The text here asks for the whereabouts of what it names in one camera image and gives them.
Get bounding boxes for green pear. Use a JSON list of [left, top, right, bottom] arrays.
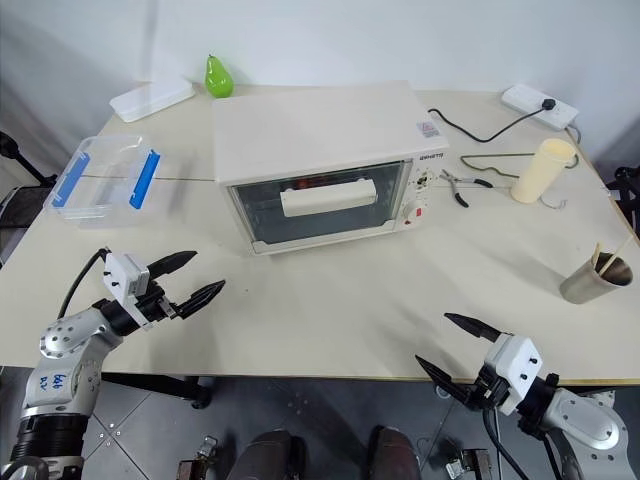
[[203, 52, 236, 98]]

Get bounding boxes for bent grey wire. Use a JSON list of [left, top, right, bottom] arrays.
[[459, 151, 582, 211]]

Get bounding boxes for metal caster wheel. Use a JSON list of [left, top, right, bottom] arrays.
[[176, 433, 220, 480], [443, 438, 492, 480]]

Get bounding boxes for black-handled pliers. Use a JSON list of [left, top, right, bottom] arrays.
[[439, 168, 496, 208]]

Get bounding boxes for black tripod stand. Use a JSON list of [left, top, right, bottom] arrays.
[[0, 130, 59, 185]]

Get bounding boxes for black power cord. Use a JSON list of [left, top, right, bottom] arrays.
[[426, 103, 549, 145]]

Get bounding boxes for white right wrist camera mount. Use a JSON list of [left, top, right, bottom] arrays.
[[481, 333, 545, 417]]

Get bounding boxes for cream cylindrical cup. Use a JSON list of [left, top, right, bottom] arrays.
[[509, 137, 578, 205]]

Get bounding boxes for white toaster oven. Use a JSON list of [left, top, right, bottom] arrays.
[[211, 85, 451, 258]]

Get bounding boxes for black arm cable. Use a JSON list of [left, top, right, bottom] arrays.
[[56, 246, 112, 321], [481, 407, 532, 480]]

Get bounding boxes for steel cup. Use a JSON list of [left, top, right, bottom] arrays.
[[558, 254, 635, 306]]

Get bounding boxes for red object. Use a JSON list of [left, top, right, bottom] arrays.
[[294, 174, 352, 189]]

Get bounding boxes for black table frame bar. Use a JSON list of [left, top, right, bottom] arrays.
[[101, 372, 217, 409]]

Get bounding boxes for black stand equipment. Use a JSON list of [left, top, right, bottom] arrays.
[[606, 164, 640, 232]]

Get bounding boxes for clear container with blue clips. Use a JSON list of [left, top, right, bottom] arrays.
[[44, 133, 166, 229]]

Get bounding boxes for white plastic container lid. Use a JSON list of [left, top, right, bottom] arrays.
[[108, 75, 198, 124]]

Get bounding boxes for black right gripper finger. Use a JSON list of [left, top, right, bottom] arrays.
[[443, 312, 515, 345], [414, 354, 475, 405]]

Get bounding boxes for white power strip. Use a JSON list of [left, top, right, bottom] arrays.
[[500, 83, 581, 132]]

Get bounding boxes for dark rounded shape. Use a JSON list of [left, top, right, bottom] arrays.
[[238, 428, 308, 480], [368, 424, 422, 480]]

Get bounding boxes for glass oven door with handle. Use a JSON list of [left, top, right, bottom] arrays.
[[227, 159, 414, 256]]

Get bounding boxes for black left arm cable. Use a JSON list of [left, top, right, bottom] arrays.
[[56, 246, 112, 321]]

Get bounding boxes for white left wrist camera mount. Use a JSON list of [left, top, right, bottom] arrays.
[[103, 252, 154, 332]]

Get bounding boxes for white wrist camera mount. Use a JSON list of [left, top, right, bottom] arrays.
[[481, 333, 545, 417], [103, 252, 154, 332]]

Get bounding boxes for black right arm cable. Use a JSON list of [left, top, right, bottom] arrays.
[[481, 407, 532, 480]]

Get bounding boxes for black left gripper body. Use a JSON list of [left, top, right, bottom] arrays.
[[136, 282, 184, 325]]

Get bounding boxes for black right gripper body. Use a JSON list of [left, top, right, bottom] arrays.
[[462, 368, 511, 413]]

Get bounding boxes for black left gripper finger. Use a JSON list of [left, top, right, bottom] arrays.
[[147, 250, 199, 278], [174, 279, 228, 322]]

